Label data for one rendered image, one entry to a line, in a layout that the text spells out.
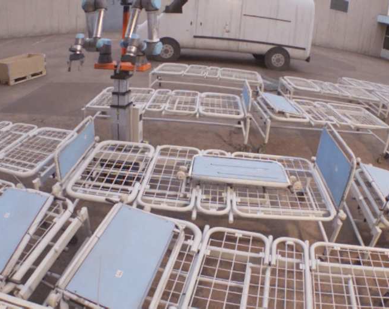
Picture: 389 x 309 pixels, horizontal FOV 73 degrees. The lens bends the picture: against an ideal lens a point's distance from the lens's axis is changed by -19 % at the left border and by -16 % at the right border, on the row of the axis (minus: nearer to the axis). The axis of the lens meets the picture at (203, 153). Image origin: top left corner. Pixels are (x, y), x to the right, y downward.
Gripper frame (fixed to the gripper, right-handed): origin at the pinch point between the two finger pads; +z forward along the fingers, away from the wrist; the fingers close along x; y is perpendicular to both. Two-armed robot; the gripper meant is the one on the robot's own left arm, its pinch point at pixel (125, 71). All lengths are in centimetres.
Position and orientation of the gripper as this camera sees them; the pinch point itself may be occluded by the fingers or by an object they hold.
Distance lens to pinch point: 243.7
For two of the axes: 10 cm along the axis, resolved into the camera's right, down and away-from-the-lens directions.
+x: 9.8, 2.1, 0.3
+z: -2.2, 9.7, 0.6
